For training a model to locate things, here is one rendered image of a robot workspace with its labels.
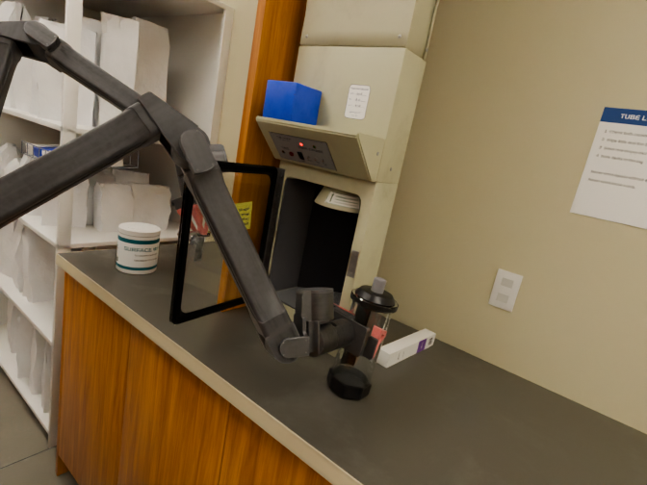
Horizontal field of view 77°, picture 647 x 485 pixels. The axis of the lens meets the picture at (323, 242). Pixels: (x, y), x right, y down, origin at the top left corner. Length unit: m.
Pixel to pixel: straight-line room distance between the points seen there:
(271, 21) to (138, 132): 0.60
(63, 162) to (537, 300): 1.18
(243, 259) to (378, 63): 0.57
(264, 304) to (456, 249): 0.79
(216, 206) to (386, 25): 0.59
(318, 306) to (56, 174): 0.47
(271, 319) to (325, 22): 0.76
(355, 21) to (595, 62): 0.63
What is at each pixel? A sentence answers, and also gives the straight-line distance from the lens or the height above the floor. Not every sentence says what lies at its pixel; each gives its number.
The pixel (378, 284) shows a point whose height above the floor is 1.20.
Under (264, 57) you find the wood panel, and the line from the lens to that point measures 1.18.
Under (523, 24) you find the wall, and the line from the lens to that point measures 1.41.
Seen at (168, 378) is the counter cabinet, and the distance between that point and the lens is 1.21.
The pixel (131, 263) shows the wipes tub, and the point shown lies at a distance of 1.49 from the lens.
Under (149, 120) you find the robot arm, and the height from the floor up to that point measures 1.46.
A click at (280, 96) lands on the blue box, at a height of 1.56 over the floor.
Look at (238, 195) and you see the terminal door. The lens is 1.07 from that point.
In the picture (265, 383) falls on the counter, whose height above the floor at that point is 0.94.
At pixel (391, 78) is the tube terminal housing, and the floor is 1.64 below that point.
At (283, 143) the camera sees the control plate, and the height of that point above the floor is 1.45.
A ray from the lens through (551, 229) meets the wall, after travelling 1.30.
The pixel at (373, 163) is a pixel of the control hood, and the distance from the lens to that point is 0.96.
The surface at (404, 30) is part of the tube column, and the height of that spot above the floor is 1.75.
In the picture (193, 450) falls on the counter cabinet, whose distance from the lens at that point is 1.21.
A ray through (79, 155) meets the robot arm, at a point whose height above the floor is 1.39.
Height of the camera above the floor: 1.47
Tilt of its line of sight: 13 degrees down
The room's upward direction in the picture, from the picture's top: 11 degrees clockwise
